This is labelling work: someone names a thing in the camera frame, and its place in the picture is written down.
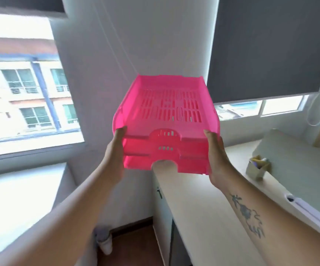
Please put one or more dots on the beige paper pen holder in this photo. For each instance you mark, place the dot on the beige paper pen holder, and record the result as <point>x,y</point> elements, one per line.
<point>257,166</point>

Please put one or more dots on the person's left thumb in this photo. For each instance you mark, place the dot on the person's left thumb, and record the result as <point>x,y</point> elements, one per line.
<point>120,137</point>

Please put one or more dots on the person's right forearm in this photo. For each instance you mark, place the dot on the person's right forearm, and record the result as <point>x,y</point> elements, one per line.
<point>268,218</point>

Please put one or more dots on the white waste bin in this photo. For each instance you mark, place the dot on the white waste bin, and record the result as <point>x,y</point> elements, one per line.
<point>104,241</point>

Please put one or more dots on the person's right thumb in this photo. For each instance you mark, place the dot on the person's right thumb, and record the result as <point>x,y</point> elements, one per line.
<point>211,141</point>

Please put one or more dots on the person's left forearm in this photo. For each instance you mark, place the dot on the person's left forearm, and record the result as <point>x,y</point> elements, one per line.
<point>57,221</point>

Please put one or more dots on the dark grey roller blind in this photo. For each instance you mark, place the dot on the dark grey roller blind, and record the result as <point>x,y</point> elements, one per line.
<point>24,4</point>
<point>271,44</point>

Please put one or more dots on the light green desk mat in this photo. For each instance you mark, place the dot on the light green desk mat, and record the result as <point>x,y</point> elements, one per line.
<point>301,166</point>

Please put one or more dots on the person's right hand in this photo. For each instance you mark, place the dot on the person's right hand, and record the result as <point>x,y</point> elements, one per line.
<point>218,160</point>

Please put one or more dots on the window with white frame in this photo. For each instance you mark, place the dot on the window with white frame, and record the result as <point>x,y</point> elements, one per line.
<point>24,88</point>
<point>262,108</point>

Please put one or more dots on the person's left hand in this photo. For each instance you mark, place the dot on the person's left hand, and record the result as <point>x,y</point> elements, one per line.
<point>115,160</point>

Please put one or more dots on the pink plastic document tray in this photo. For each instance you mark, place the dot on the pink plastic document tray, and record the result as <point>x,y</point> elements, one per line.
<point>168,119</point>

